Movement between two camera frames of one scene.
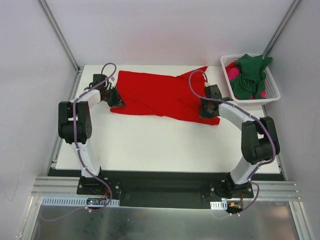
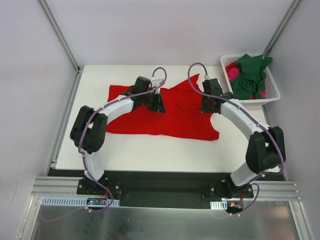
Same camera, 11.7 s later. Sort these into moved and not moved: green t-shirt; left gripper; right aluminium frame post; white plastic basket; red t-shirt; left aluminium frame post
Moved: left gripper; red t-shirt
Not moved: left aluminium frame post; right aluminium frame post; white plastic basket; green t-shirt
